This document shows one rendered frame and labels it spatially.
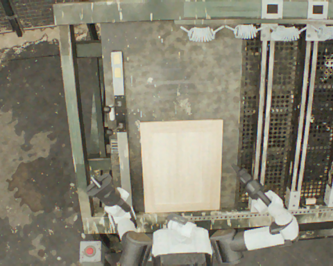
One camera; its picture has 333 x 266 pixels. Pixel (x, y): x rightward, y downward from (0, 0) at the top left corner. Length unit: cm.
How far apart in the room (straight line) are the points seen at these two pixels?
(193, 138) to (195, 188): 32
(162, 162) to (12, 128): 201
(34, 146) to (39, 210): 62
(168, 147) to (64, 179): 153
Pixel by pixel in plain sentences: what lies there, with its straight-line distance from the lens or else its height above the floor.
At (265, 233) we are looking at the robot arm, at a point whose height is 144.
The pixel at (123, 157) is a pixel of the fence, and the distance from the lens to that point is 212.
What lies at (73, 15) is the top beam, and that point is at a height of 183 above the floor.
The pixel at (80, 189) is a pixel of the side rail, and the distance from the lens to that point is 224.
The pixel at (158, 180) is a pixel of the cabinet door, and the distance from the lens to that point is 221.
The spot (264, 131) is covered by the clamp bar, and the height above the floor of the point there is 132.
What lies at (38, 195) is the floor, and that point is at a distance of 347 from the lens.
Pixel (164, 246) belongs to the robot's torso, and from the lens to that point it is 180.
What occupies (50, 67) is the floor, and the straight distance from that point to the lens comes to 411.
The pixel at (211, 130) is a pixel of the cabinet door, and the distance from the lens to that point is 210.
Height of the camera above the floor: 312
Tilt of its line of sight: 62 degrees down
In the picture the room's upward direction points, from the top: straight up
